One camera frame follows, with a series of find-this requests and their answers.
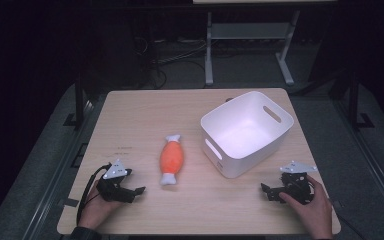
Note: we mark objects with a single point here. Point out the white plastic storage bin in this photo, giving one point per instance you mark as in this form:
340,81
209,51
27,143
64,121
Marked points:
245,133

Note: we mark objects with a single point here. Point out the orange plush meat toy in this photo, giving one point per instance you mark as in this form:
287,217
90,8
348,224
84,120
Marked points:
171,159

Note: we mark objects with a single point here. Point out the dark sleeve cuff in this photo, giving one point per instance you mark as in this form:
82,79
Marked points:
81,233

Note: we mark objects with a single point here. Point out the white metal table frame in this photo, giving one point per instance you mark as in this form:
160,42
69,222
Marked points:
246,36

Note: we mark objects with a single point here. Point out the person's left hand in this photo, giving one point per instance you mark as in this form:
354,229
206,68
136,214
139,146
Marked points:
96,208

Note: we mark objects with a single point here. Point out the black metal stand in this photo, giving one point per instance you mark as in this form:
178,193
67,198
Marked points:
355,100
80,103

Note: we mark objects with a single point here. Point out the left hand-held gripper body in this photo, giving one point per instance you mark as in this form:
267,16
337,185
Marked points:
115,186

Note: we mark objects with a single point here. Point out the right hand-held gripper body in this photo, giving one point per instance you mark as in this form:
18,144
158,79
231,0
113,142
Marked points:
295,188

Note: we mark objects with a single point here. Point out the person's right hand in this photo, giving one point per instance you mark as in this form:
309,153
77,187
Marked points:
310,208

